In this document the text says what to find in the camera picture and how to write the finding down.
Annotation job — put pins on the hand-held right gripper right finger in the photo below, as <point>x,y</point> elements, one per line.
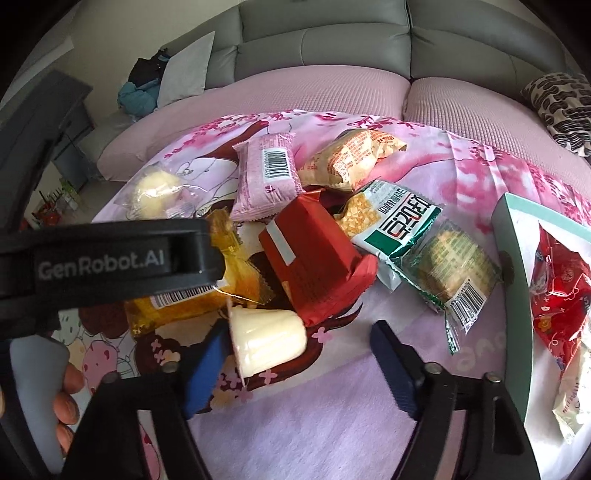
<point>395,369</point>

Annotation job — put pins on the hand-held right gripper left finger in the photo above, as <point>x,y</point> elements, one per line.
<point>203,378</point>

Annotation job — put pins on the amber snack packet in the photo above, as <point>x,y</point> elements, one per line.
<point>184,309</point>

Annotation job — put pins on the white pudding cup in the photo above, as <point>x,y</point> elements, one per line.
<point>268,339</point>

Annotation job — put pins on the clear bun packet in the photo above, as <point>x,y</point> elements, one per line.
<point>152,191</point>

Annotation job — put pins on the clear green-edged cookie packet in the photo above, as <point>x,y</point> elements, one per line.
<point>448,272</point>

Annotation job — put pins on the red white-striped snack packet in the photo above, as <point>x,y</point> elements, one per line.
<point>318,272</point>

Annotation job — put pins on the green white snack packet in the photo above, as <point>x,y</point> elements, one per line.
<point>397,217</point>

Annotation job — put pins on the teal-edged white cardboard box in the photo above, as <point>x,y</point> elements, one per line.
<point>512,240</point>

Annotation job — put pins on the white rice cracker packet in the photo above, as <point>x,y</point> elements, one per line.
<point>572,392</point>

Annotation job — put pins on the shiny red snack packet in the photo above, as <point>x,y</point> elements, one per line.
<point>558,295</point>

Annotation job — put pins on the person's left hand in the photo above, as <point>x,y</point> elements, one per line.
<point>69,406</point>

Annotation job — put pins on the pink printed blanket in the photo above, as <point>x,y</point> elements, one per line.
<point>323,415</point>

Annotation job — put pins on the dark grey cabinet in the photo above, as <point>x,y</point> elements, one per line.
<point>74,115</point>

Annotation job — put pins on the teal cloth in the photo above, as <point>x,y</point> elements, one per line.
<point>136,99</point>

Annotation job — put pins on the pink snack packet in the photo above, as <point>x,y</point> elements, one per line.
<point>272,194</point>

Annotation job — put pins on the white pillow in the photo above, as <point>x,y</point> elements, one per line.
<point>184,69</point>

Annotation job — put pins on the beige orange snack packet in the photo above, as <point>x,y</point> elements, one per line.
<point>346,159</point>

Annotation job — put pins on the lilac sofa seat cover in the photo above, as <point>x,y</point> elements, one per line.
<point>300,92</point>
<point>461,106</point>

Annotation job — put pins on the black beige patterned pillow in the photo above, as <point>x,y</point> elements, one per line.
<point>563,110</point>

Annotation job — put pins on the grey-green leather sofa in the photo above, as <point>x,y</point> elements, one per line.
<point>346,37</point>

